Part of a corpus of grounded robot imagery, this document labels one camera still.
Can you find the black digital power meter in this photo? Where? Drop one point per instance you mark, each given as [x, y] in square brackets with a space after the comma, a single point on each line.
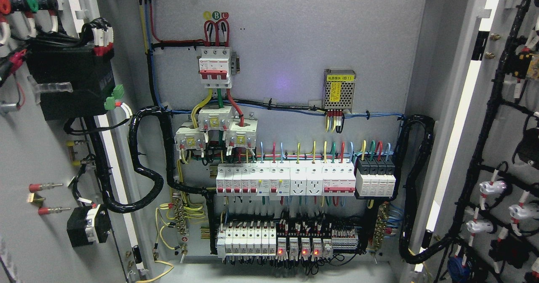
[73, 82]

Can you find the white current transformer cluster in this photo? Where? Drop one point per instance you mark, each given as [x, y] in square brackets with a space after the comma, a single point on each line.
[217, 124]

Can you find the white socket breaker row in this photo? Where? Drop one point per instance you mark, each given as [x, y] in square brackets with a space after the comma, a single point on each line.
[284, 178]

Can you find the left door rotary selector switch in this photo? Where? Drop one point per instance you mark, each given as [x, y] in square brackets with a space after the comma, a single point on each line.
[88, 224]

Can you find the metal mesh power supply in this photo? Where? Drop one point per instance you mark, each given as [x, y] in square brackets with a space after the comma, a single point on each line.
[339, 88]

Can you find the lower relay terminal row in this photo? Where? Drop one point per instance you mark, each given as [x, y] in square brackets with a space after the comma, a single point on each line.
[286, 240]

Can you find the white three-pole main breaker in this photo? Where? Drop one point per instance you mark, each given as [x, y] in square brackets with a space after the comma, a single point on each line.
[217, 66]

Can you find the black surge protector modules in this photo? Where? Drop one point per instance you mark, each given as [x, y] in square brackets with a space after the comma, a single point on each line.
[375, 179]

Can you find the grey cabinet door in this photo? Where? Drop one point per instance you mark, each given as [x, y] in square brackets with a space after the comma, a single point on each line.
[34, 150]
[469, 192]

